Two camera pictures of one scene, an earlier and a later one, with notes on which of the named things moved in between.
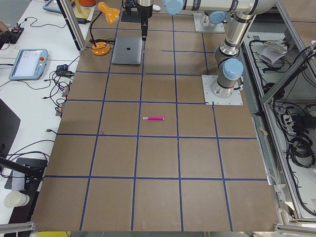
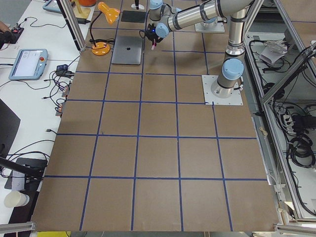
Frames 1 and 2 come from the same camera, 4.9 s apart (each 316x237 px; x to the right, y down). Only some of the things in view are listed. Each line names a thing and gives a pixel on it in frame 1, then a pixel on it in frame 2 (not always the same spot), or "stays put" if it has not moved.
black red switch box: [15, 33] stays put
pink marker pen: [152, 118] -> [153, 46]
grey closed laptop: [127, 50] stays put
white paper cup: [14, 198] stays put
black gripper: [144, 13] -> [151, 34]
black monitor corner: [9, 124] stays put
